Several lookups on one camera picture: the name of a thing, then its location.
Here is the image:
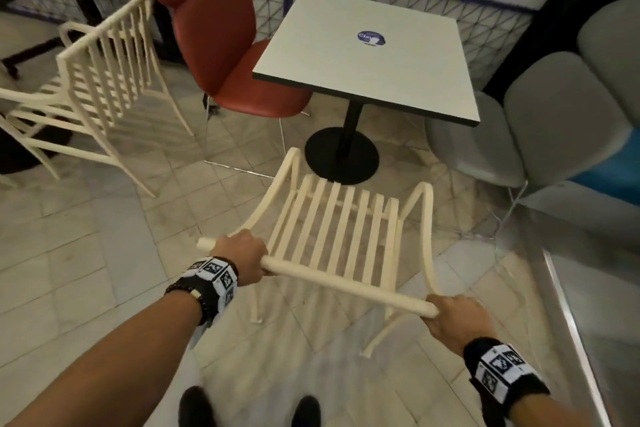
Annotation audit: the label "person's right hand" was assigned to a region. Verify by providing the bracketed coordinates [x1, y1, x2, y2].
[424, 294, 497, 357]

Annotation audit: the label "person's left hand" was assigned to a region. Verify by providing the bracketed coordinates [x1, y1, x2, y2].
[212, 229, 277, 286]

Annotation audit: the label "cream slatted chair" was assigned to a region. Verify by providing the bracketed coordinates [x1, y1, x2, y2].
[196, 146, 442, 358]
[0, 0, 195, 198]

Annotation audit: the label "person's left forearm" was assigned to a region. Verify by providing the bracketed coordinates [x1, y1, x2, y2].
[5, 290, 203, 427]

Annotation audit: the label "person's right forearm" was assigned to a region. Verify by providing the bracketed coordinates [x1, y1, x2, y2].
[510, 394, 601, 427]

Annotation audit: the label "left wrist marker band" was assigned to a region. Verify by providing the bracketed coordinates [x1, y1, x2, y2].
[180, 257, 239, 327]

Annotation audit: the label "wrist marker band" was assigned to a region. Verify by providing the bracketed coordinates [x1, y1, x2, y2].
[463, 338, 551, 412]
[180, 257, 239, 327]

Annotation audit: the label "right wrist marker band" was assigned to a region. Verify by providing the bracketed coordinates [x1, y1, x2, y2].
[463, 338, 551, 412]

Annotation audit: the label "person's left shoe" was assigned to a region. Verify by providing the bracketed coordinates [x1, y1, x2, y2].
[178, 386, 218, 427]

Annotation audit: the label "person's shoe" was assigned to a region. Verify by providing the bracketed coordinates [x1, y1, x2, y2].
[291, 395, 322, 427]
[178, 386, 218, 427]

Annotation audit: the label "person's right shoe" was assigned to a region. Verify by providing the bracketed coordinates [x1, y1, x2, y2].
[291, 395, 322, 427]

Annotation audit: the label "grey padded chair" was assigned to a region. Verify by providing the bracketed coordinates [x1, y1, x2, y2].
[425, 51, 633, 189]
[577, 0, 640, 127]

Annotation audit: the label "red padded chair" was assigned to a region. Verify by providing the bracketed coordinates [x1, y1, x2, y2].
[130, 0, 312, 119]

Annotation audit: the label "black beaded bracelet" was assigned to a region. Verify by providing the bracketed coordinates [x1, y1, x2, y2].
[164, 276, 212, 327]

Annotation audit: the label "white square pedestal table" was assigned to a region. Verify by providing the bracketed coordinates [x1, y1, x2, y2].
[252, 0, 482, 185]

